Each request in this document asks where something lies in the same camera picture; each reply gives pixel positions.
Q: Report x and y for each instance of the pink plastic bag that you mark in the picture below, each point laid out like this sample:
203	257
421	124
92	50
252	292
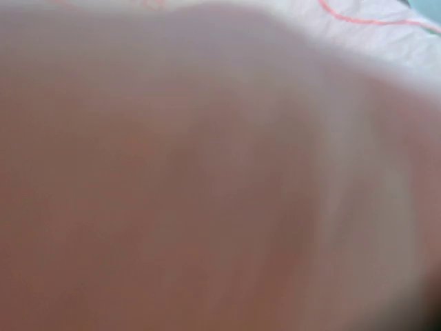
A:
211	168

